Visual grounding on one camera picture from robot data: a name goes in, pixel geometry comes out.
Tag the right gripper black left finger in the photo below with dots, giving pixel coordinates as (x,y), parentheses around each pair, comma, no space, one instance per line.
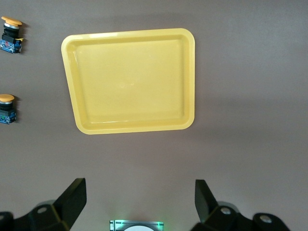
(67,204)

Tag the brown table cover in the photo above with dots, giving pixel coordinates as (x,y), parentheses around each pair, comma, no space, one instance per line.
(240,72)

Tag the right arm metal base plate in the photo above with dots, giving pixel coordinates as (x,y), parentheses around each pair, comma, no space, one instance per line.
(115,225)

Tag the yellow plastic tray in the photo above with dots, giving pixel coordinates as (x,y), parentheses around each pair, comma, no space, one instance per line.
(134,81)

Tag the yellow mushroom push button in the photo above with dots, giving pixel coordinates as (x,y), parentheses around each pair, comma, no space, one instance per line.
(6,97)
(10,22)

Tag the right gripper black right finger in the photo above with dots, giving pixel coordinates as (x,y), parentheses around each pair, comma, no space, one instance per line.
(209,211)

